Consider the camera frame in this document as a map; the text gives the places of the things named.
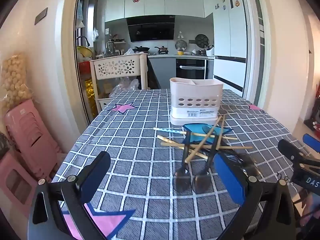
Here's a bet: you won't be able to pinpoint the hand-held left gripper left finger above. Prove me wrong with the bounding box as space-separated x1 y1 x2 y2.
27 151 111 240

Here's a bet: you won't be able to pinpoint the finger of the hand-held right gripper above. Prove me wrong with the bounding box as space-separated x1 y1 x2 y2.
277 139 320 173
302 134 320 153

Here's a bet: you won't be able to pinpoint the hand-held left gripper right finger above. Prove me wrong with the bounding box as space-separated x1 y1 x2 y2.
214 153 298 240

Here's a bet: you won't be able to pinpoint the black chopstick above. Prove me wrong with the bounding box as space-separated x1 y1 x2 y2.
200 147 250 157

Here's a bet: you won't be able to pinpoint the black plastic spoon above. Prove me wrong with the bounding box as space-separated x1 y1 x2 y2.
173 129 193 193
191 130 222 194

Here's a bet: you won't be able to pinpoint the bamboo chopstick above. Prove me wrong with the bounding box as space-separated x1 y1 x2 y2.
157 135 208 160
184 116 222 164
214 114 226 151
160 142 253 150
186 131 238 141

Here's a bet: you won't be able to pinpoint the blue patterned chopstick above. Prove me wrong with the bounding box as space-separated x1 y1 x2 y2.
153 127 187 134

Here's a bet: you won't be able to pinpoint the white plastic utensil holder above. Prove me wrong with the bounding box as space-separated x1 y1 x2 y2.
169 77 223 125

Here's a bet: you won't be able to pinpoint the coat rack with red clothes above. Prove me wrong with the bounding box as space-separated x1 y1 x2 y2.
304 82 320 130

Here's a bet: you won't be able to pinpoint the grey checked star tablecloth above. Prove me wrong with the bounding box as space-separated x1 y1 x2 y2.
49 89 310 240

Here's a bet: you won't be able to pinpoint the stack of pink stools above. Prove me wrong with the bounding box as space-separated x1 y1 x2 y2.
5 99 65 180

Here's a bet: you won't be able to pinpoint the gold foil package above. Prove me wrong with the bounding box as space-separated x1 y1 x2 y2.
84 80 98 120

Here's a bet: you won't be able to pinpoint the pink plastic stool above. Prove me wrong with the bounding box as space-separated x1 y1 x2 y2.
0 152 38 218

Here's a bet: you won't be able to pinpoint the clear plastic bag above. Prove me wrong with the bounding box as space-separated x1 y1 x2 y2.
109 79 139 98

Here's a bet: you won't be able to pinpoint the cream plastic storage cart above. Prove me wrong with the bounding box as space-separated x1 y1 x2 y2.
89 53 148 120

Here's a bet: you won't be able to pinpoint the black built-in oven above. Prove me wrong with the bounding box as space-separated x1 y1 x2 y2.
176 58 208 80

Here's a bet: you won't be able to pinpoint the black garbage bag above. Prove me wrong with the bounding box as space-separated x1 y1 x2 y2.
146 57 160 89

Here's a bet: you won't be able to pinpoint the grey kitchen base cabinet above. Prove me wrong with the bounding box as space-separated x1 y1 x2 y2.
149 56 177 89

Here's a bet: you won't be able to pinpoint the yellow plastic basin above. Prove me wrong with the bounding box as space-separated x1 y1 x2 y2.
77 46 93 58

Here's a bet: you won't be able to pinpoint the bag of pale round balls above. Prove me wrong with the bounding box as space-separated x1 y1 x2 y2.
0 52 33 113

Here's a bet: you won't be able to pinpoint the white refrigerator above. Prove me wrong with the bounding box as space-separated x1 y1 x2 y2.
212 0 248 93

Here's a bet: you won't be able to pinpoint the kitchen faucet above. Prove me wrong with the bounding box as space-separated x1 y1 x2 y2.
76 36 90 47

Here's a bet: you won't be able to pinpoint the black range hood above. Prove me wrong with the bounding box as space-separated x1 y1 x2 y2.
126 15 175 42

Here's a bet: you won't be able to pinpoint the hanging printed plastic bag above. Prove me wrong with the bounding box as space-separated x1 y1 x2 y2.
77 0 84 28

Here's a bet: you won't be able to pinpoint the round dark wall pan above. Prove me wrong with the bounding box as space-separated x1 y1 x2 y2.
195 34 209 47

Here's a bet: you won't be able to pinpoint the grey wall switch plate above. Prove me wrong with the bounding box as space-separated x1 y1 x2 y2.
34 7 48 25

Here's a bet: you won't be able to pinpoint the white wall cabinets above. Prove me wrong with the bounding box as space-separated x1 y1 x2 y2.
105 0 208 22

